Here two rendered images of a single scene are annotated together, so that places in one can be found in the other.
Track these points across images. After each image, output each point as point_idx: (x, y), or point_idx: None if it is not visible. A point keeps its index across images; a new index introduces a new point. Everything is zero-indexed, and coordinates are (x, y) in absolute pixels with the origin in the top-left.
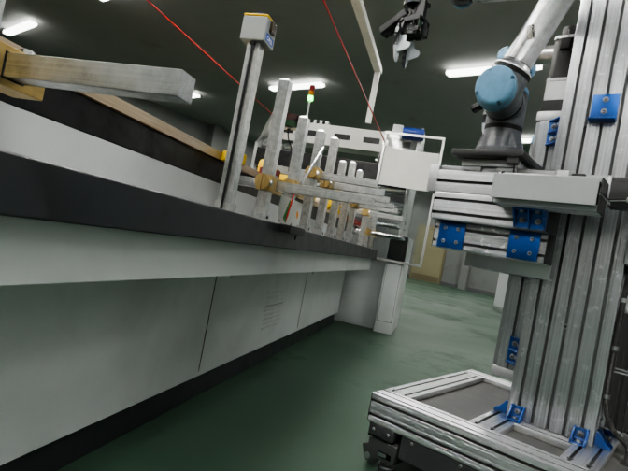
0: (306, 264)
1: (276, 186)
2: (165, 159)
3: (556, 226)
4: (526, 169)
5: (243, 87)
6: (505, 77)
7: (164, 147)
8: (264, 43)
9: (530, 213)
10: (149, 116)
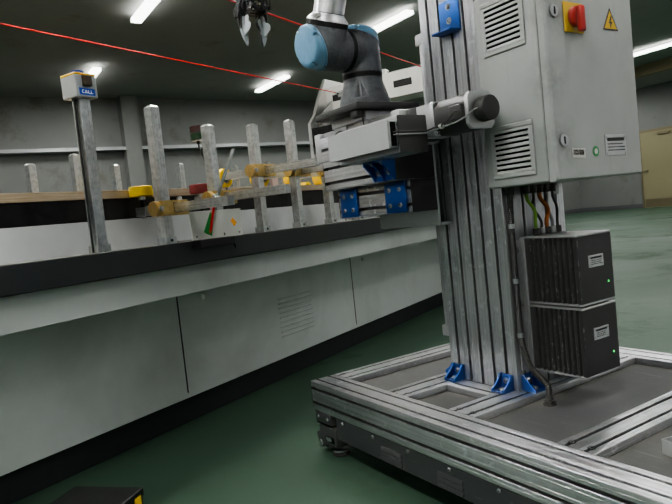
0: (290, 262)
1: (173, 208)
2: (54, 221)
3: (427, 166)
4: (375, 117)
5: (78, 142)
6: (309, 35)
7: (47, 212)
8: (81, 97)
9: (378, 165)
10: (14, 194)
